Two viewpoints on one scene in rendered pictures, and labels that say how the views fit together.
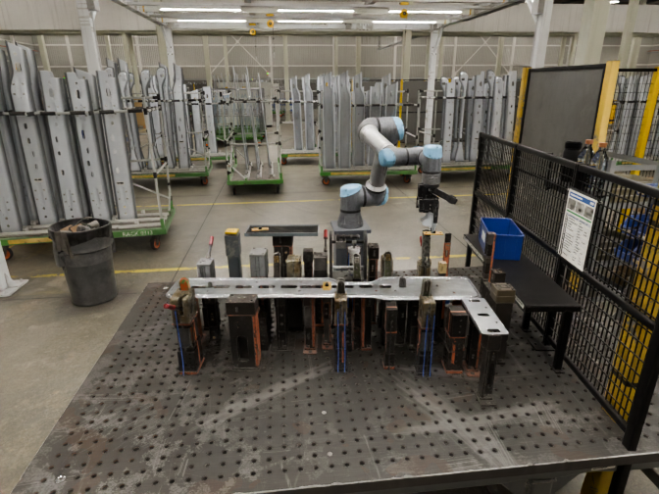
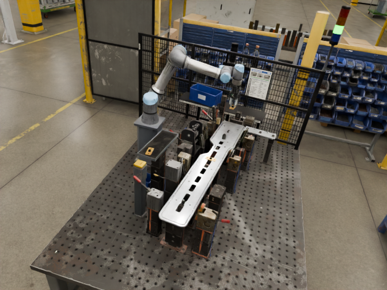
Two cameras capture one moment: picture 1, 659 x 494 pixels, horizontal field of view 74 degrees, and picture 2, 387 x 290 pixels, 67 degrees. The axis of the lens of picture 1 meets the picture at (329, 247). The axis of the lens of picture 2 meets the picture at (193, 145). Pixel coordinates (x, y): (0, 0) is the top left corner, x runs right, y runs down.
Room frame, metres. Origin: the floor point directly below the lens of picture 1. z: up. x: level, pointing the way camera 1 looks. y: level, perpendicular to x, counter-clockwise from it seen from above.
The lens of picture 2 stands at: (1.38, 1.80, 2.32)
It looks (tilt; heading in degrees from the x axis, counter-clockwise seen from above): 33 degrees down; 288
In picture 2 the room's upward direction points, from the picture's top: 7 degrees clockwise
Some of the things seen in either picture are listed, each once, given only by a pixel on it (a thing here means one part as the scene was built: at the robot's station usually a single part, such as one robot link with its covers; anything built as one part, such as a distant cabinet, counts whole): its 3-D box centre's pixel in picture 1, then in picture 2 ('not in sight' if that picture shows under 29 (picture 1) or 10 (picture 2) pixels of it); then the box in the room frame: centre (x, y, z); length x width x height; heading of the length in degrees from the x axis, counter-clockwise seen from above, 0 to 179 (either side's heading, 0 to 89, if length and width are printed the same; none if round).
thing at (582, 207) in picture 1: (578, 228); (258, 83); (1.70, -1.00, 1.30); 0.23 x 0.02 x 0.31; 179
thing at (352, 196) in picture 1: (351, 196); (150, 102); (2.41, -0.13, 1.27); 0.13 x 0.12 x 0.14; 105
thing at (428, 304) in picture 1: (424, 335); (245, 153); (1.60, -0.39, 0.87); 0.12 x 0.09 x 0.35; 179
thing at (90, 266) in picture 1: (87, 262); not in sight; (3.71, 2.19, 0.36); 0.54 x 0.50 x 0.73; 6
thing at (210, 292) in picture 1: (322, 287); (211, 160); (1.80, 0.03, 1.00); 1.38 x 0.22 x 0.02; 89
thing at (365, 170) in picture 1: (366, 136); not in sight; (9.02, -0.75, 0.88); 1.91 x 1.00 x 1.76; 93
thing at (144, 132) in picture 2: (349, 257); (150, 140); (2.41, -0.12, 0.90); 0.21 x 0.21 x 0.40; 6
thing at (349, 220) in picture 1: (350, 217); (150, 115); (2.41, -0.12, 1.15); 0.15 x 0.15 x 0.10
